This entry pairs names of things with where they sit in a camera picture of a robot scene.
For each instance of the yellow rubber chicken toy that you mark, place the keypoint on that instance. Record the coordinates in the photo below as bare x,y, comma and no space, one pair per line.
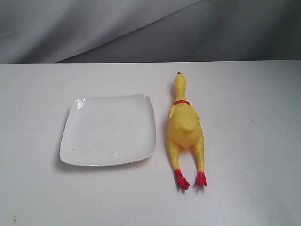
184,131

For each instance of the white square plate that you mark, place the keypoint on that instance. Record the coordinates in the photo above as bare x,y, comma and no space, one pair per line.
109,131

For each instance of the grey backdrop cloth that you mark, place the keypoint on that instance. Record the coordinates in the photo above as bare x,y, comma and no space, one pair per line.
130,31

